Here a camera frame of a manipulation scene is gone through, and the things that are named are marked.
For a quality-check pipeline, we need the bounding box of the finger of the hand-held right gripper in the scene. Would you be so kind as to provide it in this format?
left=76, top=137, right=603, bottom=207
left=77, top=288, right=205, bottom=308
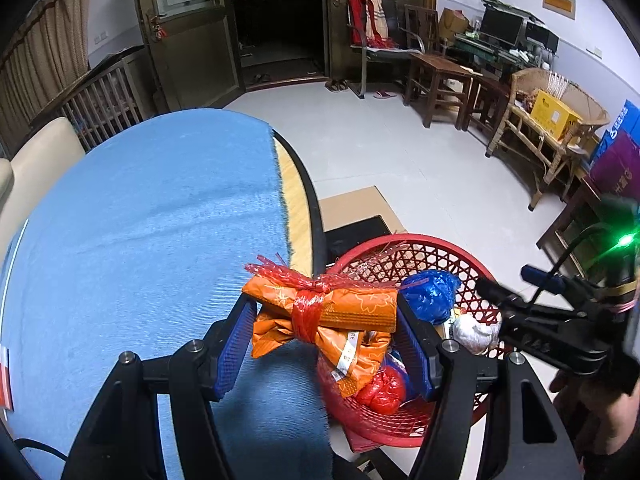
left=474, top=277, right=613, bottom=378
left=520, top=265, right=608, bottom=311

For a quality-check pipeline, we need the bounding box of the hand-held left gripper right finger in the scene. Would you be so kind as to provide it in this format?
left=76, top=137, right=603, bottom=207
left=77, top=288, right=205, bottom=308
left=395, top=292, right=586, bottom=480

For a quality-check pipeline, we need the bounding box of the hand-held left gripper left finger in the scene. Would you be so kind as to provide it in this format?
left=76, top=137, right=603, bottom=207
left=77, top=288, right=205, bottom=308
left=60, top=294, right=261, bottom=480

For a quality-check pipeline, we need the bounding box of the white plastic bag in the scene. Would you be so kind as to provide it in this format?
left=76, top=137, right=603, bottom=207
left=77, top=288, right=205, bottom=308
left=452, top=313, right=502, bottom=357

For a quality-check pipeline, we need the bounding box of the red plastic mesh basket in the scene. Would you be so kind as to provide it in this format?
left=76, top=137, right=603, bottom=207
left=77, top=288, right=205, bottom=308
left=316, top=233, right=516, bottom=450

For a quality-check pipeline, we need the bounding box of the orange bag with red string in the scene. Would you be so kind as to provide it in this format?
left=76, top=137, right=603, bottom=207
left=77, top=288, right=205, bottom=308
left=241, top=241, right=413, bottom=399

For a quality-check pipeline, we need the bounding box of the person's right hand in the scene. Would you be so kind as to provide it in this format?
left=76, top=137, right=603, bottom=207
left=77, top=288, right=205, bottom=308
left=549, top=374, right=640, bottom=467

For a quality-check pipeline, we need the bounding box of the red plastic bag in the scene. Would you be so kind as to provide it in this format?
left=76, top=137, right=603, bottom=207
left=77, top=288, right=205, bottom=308
left=355, top=367, right=407, bottom=414

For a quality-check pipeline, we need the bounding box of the blue plastic bag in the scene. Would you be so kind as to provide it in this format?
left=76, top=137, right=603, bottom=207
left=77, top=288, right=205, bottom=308
left=400, top=269, right=461, bottom=326

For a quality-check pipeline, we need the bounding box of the dark low wooden table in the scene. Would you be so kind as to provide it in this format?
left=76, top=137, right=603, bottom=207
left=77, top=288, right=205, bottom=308
left=536, top=174, right=617, bottom=282

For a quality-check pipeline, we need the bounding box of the purple shopping bag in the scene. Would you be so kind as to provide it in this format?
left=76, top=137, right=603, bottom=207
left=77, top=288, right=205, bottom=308
left=589, top=129, right=640, bottom=199

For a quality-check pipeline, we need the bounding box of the round wooden table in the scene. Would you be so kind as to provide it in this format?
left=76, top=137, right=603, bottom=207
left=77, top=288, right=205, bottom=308
left=271, top=129, right=330, bottom=283

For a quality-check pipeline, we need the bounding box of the blue printed box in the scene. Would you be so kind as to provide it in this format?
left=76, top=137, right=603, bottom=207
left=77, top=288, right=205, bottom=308
left=594, top=98, right=640, bottom=162

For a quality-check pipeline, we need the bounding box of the blue tablecloth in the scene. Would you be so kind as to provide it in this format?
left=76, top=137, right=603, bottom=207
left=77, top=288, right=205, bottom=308
left=0, top=108, right=333, bottom=480

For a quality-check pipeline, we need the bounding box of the yellow cardboard box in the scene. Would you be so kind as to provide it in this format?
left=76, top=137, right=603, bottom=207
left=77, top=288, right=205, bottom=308
left=529, top=88, right=584, bottom=142

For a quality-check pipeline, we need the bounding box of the flat cardboard sheet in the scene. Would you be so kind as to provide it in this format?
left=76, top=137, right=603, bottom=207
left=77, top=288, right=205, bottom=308
left=318, top=185, right=409, bottom=252

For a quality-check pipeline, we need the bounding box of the wicker bench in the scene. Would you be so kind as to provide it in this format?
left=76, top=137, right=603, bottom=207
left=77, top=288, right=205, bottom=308
left=484, top=67, right=612, bottom=212

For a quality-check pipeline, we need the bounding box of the dark wooden side table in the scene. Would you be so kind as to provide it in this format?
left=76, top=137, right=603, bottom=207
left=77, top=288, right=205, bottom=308
left=459, top=74, right=512, bottom=134

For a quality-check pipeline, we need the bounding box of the white red packet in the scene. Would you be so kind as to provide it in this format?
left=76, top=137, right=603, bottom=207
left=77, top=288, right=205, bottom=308
left=0, top=347, right=15, bottom=414

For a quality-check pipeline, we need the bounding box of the cluttered computer desk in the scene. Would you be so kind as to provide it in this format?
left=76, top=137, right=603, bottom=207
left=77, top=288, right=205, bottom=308
left=449, top=34, right=557, bottom=69

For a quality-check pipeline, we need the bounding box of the brown wooden stool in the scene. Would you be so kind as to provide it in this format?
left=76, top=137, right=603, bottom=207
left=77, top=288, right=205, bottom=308
left=403, top=52, right=477, bottom=129

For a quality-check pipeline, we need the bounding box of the black computer monitor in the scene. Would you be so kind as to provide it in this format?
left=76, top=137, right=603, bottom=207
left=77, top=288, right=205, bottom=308
left=478, top=7, right=526, bottom=47

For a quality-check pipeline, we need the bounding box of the brown cardboard box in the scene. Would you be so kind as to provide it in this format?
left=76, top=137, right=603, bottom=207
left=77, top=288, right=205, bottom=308
left=438, top=7, right=471, bottom=44

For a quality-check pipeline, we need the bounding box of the beige leather sofa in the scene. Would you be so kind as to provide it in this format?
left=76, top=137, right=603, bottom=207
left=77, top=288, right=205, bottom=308
left=0, top=117, right=86, bottom=256

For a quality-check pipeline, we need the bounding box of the dark wooden armchair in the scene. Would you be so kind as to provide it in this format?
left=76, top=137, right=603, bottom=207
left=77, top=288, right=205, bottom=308
left=403, top=3, right=452, bottom=57

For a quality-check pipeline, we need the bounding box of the wooden slatted crib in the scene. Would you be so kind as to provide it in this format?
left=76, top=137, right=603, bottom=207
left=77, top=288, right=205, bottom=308
left=29, top=45, right=157, bottom=154

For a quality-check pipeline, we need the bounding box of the brown door with glass pane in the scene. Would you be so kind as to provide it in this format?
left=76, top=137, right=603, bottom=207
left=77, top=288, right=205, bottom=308
left=130, top=0, right=246, bottom=112
left=322, top=0, right=439, bottom=82

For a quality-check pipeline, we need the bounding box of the striped beige garment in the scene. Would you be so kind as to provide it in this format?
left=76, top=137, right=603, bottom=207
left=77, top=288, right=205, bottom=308
left=366, top=0, right=390, bottom=42

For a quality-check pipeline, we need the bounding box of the red garment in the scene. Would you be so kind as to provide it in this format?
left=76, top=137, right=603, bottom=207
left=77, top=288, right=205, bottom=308
left=347, top=0, right=397, bottom=52

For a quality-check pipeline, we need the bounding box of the beige striped curtain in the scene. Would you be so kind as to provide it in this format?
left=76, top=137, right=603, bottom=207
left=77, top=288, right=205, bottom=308
left=0, top=0, right=94, bottom=127

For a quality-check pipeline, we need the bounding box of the black cable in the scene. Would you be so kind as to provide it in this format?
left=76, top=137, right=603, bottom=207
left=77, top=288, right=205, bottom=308
left=549, top=222, right=622, bottom=282
left=14, top=437, right=69, bottom=464

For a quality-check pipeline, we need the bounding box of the metal frame chair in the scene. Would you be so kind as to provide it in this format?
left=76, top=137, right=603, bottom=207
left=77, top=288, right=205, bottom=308
left=347, top=0, right=427, bottom=99

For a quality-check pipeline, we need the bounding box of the orange wall sign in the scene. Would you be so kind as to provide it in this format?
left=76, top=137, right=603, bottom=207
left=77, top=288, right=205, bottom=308
left=542, top=0, right=577, bottom=20

